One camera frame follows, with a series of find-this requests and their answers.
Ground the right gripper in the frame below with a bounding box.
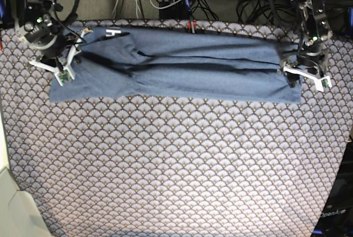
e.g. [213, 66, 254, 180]
[29, 28, 93, 86]

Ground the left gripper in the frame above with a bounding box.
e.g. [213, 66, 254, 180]
[278, 52, 331, 91]

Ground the blue T-shirt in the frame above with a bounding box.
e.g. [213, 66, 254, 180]
[49, 26, 301, 104]

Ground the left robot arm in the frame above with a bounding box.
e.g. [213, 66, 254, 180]
[268, 0, 333, 92]

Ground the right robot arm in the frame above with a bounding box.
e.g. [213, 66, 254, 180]
[14, 0, 92, 86]

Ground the red table clamp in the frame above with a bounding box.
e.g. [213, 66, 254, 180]
[186, 21, 196, 34]

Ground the black OpenArm box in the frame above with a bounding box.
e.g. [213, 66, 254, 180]
[312, 142, 352, 236]

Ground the fan-patterned tablecloth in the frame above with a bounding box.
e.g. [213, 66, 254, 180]
[1, 29, 352, 236]

